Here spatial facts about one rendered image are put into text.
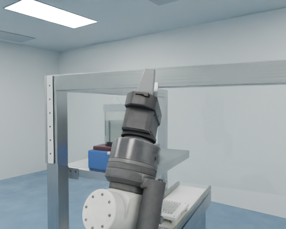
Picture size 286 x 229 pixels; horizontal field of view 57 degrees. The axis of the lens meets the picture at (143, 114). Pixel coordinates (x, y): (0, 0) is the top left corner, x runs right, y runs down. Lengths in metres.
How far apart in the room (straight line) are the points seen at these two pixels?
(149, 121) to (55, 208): 0.77
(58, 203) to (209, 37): 3.87
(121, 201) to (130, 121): 0.13
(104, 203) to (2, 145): 5.95
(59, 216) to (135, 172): 0.75
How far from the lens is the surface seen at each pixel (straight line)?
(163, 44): 4.97
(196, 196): 2.14
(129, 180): 0.43
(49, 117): 1.09
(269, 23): 4.33
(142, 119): 0.45
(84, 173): 1.09
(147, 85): 0.48
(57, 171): 1.10
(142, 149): 0.44
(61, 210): 1.15
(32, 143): 6.64
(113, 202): 0.41
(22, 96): 6.47
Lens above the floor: 1.58
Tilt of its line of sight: 2 degrees down
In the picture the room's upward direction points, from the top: straight up
